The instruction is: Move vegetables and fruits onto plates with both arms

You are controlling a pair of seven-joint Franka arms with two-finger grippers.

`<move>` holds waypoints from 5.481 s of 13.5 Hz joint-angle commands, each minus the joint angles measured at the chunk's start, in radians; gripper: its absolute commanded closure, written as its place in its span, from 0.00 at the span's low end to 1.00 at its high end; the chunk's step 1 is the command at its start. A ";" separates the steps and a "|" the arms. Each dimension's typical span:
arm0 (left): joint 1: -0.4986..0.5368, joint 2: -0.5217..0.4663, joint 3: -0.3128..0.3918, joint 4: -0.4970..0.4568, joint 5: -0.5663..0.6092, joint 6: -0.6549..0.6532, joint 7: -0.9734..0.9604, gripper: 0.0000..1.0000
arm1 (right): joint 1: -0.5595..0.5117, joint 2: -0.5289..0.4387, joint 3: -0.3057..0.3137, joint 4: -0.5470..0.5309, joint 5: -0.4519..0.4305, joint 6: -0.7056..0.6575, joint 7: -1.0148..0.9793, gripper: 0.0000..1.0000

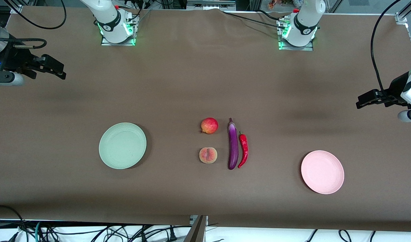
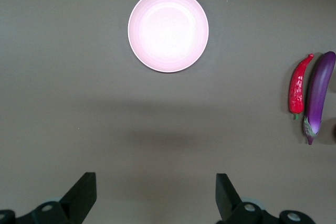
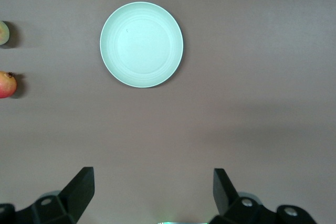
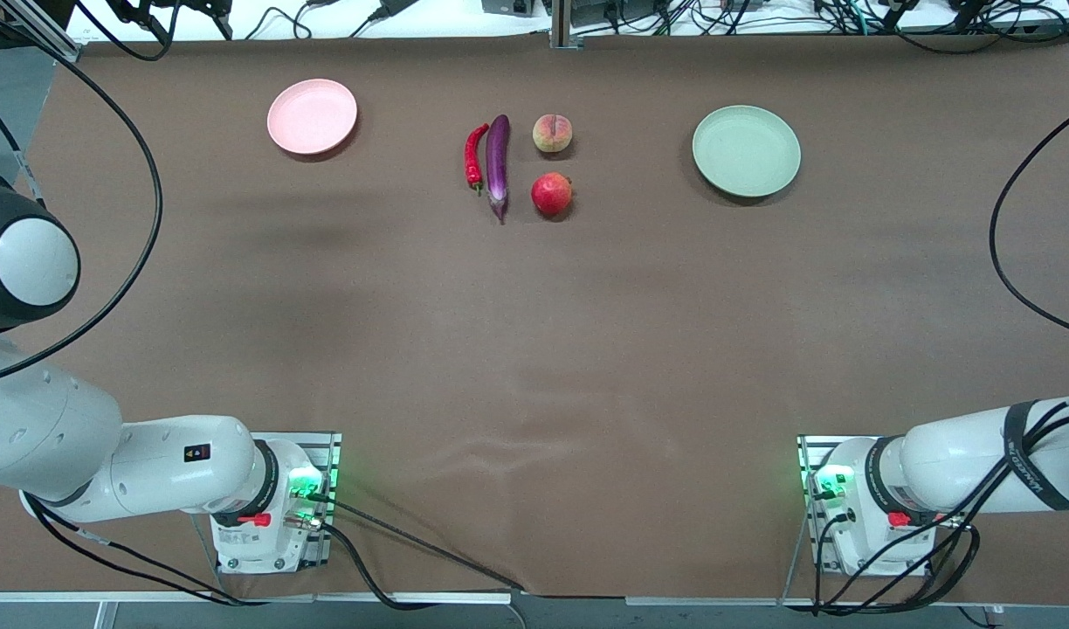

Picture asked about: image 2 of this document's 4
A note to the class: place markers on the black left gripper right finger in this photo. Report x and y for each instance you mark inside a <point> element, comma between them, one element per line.
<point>228,203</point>

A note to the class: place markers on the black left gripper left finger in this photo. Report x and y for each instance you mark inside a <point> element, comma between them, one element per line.
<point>76,197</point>

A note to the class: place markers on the red chili pepper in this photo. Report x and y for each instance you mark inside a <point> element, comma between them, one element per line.
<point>296,90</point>

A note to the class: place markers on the purple eggplant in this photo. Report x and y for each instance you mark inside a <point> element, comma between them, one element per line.
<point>319,90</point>

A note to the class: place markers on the brown table cover sheet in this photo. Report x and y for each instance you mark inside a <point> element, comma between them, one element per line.
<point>78,77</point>

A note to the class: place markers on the pink round plate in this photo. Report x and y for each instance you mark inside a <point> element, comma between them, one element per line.
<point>168,30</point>

